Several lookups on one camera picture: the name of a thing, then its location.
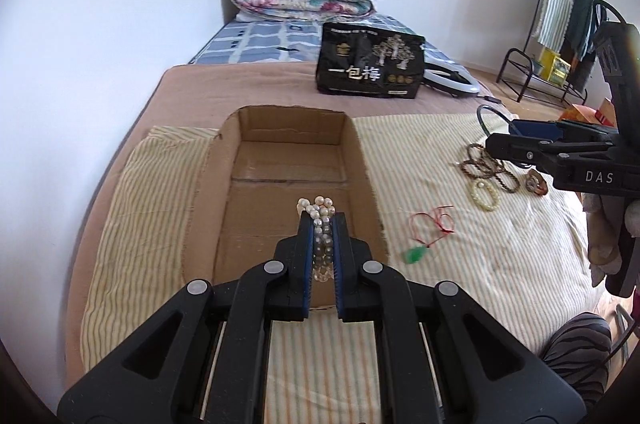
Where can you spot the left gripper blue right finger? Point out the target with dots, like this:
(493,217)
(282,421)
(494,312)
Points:
(352,301)

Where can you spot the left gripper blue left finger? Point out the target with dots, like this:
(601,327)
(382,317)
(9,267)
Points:
(290,300)

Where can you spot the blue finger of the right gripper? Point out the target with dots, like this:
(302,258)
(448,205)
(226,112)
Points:
(563,130)
(552,157)

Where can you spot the red strap wristwatch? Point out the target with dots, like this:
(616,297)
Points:
(535,183)

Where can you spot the long brown bead mala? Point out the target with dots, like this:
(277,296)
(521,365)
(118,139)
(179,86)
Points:
(479,164)

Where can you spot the gloved right hand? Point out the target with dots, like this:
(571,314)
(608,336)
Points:
(604,217)

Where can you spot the orange covered low table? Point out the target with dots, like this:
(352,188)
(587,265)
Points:
(585,114)

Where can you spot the black clothes rack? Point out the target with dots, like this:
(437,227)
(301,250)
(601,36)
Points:
(520,70)

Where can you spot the yellow green box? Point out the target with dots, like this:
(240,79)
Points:
(554,69)

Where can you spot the dark hanging clothes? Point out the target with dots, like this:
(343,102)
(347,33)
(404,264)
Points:
(576,49)

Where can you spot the open brown cardboard box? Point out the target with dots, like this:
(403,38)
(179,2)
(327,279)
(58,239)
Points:
(261,162)

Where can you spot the yellow striped towel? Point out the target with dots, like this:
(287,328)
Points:
(525,263)

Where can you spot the striped hanging towel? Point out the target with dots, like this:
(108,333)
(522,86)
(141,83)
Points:
(551,22)

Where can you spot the bed with brown blanket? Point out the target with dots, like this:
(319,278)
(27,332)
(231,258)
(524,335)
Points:
(205,96)

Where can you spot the black snack bag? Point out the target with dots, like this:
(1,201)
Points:
(367,61)

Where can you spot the blue checkered bed sheet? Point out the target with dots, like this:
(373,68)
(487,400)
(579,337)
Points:
(246,42)

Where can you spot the white ring light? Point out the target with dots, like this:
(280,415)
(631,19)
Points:
(457,82)

